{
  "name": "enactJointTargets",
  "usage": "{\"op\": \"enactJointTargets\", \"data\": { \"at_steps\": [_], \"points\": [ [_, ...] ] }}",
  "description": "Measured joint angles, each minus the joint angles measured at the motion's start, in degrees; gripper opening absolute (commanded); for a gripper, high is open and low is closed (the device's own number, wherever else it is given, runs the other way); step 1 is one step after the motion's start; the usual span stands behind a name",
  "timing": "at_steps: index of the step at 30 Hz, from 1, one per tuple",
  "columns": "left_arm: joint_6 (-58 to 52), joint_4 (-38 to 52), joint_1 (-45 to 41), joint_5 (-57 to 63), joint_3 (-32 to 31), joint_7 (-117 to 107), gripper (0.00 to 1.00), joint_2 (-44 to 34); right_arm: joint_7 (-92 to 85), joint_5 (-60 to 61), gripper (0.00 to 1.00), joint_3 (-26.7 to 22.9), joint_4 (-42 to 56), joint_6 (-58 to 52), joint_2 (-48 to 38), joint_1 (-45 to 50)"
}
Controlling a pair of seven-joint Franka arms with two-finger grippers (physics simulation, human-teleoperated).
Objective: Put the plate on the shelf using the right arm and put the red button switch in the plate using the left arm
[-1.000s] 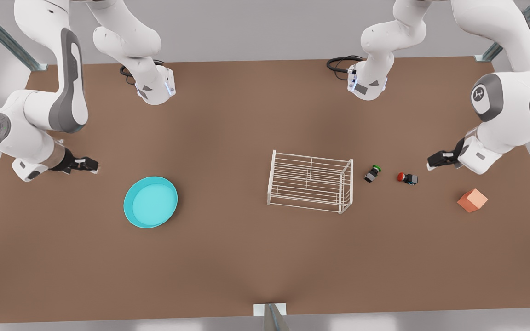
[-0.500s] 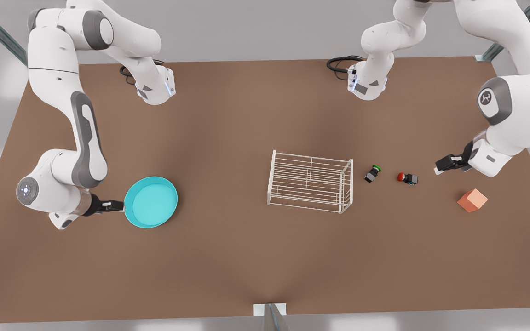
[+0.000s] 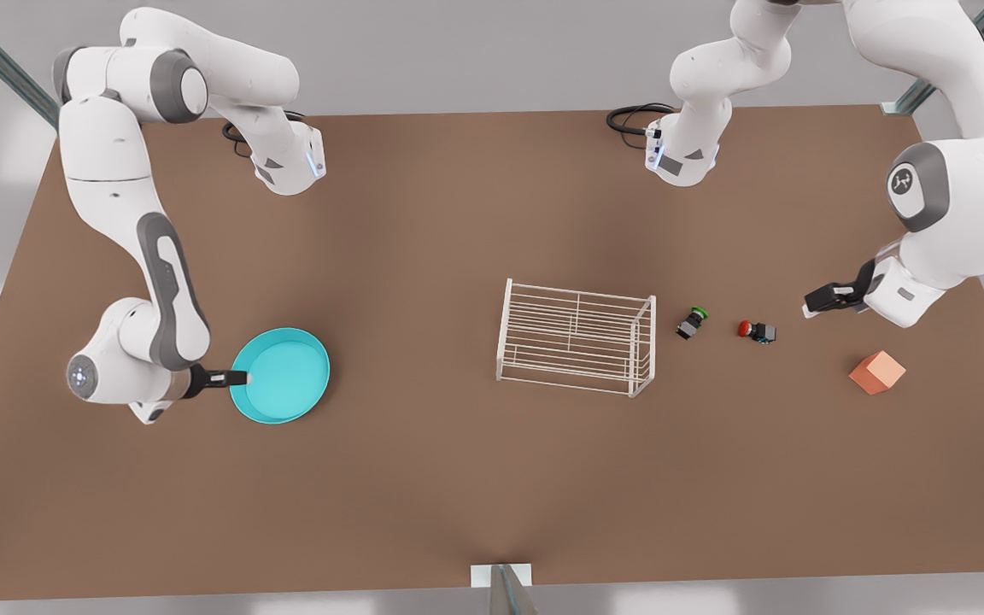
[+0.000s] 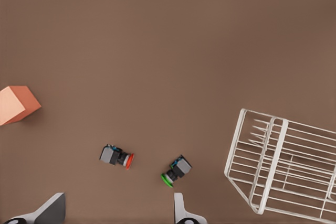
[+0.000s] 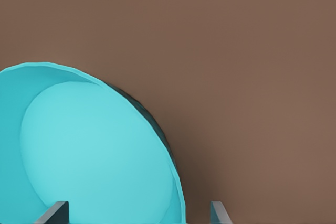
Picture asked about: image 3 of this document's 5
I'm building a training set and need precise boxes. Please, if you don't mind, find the turquoise round plate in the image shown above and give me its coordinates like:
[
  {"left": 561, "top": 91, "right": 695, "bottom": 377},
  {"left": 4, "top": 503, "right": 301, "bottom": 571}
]
[{"left": 229, "top": 328, "right": 331, "bottom": 425}]

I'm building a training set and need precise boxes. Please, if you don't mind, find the orange cube block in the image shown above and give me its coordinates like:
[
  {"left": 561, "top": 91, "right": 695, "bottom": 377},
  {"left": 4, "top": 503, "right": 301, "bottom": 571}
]
[{"left": 849, "top": 350, "right": 907, "bottom": 396}]

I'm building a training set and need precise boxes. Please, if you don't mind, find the white wire shelf rack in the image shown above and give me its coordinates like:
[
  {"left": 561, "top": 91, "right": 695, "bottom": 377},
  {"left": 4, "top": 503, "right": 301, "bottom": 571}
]
[{"left": 496, "top": 278, "right": 657, "bottom": 399}]

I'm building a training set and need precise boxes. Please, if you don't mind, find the black cable loop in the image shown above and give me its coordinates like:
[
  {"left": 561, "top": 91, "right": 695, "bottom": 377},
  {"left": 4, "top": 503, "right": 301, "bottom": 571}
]
[
  {"left": 221, "top": 110, "right": 307, "bottom": 160},
  {"left": 606, "top": 103, "right": 677, "bottom": 152}
]

